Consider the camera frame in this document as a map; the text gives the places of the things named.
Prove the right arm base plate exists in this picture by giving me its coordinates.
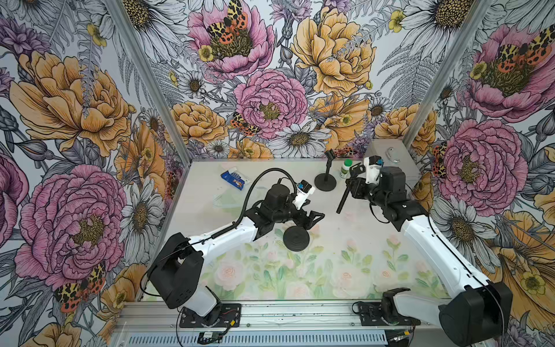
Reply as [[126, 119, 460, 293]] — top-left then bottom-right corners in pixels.
[[351, 301, 421, 327]]

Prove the aluminium front rail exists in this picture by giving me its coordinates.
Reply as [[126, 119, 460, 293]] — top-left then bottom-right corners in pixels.
[[113, 298, 484, 333]]

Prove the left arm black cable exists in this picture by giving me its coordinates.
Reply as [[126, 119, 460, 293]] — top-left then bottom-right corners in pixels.
[[212, 168, 300, 237]]

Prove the white vented cable duct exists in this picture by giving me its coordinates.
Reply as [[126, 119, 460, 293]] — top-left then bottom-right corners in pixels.
[[119, 330, 388, 346]]

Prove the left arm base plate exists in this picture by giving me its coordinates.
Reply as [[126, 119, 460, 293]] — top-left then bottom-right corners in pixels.
[[179, 303, 242, 328]]

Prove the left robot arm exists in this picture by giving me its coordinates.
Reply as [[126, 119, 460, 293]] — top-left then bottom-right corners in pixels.
[[146, 181, 325, 319]]

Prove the white green-capped pill bottle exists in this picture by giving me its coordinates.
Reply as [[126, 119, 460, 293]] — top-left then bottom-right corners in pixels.
[[340, 159, 353, 179]]

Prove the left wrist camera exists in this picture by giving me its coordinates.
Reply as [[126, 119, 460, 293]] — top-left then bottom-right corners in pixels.
[[293, 180, 316, 210]]

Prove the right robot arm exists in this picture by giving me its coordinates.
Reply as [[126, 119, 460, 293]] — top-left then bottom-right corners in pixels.
[[343, 163, 513, 346]]

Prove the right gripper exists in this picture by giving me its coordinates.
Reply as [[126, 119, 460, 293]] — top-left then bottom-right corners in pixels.
[[345, 177, 389, 208]]

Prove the silver first aid case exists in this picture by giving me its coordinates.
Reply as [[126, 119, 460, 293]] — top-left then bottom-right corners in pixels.
[[364, 139, 420, 176]]

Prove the blue gauze bandage packet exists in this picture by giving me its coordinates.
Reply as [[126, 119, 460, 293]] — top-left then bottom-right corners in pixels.
[[221, 167, 251, 191]]

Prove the black round stand base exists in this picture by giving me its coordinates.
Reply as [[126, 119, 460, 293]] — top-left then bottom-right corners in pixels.
[[314, 173, 337, 192]]

